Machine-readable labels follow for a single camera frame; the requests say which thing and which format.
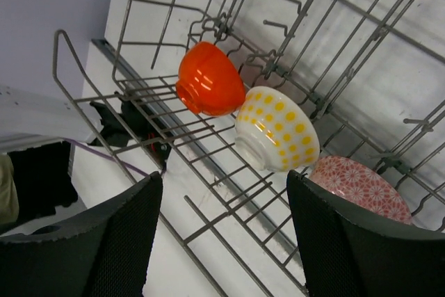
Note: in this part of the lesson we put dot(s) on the pink rimmed white bowl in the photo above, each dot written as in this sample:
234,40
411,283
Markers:
360,185

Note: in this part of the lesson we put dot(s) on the grey wire dish rack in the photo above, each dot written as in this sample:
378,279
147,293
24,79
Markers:
369,74

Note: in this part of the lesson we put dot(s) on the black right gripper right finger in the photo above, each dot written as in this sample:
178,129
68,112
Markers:
349,251

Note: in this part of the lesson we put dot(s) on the orange bowl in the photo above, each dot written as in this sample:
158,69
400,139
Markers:
208,82

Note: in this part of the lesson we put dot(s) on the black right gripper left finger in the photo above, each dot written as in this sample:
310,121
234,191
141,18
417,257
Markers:
103,251

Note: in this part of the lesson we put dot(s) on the yellow rimmed white bowl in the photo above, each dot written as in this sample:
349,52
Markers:
273,133

